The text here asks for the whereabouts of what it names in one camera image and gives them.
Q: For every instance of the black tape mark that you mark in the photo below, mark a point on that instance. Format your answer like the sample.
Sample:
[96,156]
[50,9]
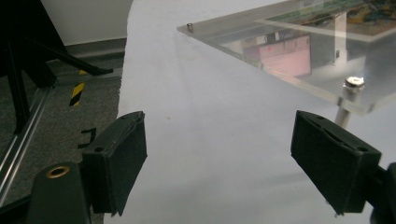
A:
[88,137]

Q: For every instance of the black tripod stand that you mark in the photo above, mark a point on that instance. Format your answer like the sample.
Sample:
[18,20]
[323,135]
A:
[28,53]

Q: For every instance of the yellow black hazard tape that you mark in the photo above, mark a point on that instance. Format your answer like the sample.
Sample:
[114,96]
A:
[77,92]

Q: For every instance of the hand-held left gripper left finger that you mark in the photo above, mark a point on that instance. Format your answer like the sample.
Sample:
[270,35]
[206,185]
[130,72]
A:
[112,161]

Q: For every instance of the aluminium floor rail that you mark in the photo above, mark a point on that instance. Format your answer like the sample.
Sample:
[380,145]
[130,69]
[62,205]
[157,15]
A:
[21,137]

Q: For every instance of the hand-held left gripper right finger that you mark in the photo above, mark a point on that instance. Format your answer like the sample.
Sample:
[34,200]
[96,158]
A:
[333,165]

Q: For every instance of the clear acrylic stand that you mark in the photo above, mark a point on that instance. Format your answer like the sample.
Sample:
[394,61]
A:
[311,59]

